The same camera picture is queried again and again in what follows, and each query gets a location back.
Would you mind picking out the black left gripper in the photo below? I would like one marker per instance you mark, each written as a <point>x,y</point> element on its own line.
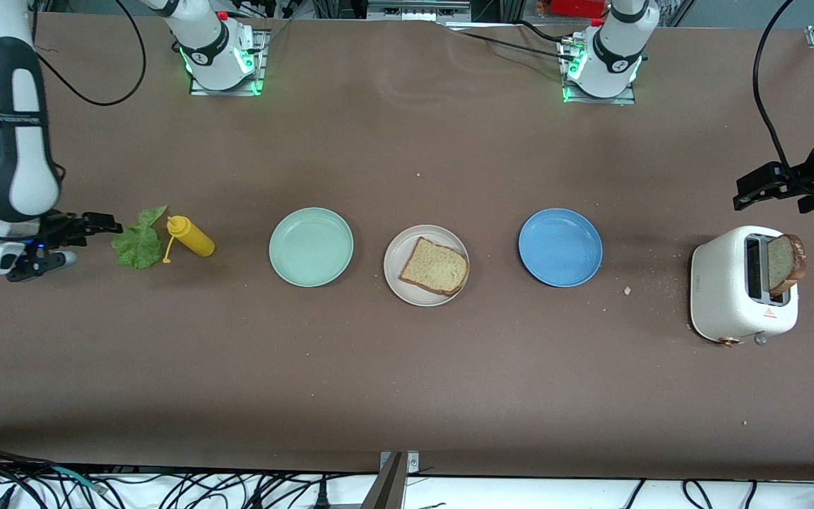
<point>806,177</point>

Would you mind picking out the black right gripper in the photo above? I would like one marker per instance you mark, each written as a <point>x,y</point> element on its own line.
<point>56,230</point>

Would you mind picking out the green lettuce leaf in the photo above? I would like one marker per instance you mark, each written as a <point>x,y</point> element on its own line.
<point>138,247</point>

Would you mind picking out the dark crust bread slice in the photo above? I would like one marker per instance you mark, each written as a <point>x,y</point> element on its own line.
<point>781,265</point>

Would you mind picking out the yellow mustard squeeze bottle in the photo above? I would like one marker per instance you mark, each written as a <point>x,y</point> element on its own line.
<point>195,240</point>

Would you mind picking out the light bread slice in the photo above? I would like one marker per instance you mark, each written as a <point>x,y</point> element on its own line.
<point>435,268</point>

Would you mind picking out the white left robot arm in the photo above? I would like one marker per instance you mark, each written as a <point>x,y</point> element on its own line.
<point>615,49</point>

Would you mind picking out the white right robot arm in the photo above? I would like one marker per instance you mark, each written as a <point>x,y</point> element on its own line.
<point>25,191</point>

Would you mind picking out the blue plate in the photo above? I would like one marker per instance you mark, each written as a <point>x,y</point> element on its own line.
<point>560,247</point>

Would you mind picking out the mint green plate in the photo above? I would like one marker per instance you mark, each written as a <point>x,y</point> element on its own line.
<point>311,247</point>

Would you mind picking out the beige plate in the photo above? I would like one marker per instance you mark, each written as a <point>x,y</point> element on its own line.
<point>426,301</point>

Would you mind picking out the white toaster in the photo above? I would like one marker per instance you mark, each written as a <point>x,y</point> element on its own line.
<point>721,290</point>

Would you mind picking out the red box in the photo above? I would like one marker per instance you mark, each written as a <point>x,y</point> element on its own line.
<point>576,7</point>

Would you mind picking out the black power plug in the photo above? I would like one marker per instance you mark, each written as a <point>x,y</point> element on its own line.
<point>321,498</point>
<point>3,498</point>

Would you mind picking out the grey metal box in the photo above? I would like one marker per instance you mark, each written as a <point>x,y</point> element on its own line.
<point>417,8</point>

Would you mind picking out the grey aluminium bar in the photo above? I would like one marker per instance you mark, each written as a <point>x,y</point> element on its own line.
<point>387,491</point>

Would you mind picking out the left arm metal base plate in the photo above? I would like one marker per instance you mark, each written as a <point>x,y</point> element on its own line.
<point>626,100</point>

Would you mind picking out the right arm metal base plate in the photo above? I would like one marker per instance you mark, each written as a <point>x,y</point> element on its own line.
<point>261,67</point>

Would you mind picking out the small metal bracket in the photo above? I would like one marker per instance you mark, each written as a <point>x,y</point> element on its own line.
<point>413,463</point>

